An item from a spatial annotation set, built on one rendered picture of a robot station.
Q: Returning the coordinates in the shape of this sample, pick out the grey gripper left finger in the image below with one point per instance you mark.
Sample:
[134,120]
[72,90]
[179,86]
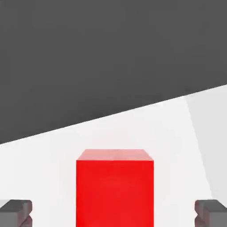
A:
[14,214]

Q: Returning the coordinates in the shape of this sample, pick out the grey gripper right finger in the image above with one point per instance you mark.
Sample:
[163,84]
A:
[212,214]

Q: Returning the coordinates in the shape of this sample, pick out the small red cube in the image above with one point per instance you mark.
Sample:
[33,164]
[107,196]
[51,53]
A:
[115,191]

